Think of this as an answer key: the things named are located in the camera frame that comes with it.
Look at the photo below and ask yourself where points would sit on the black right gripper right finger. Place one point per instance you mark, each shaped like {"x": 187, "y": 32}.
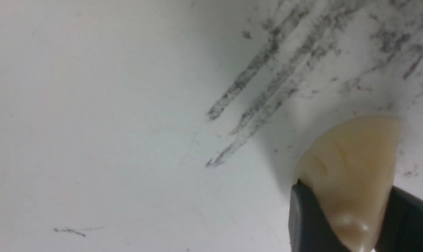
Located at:
{"x": 402, "y": 229}

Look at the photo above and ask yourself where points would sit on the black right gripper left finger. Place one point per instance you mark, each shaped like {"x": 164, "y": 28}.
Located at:
{"x": 309, "y": 230}

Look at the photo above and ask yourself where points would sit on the white dumpling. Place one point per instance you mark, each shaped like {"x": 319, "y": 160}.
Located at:
{"x": 350, "y": 169}

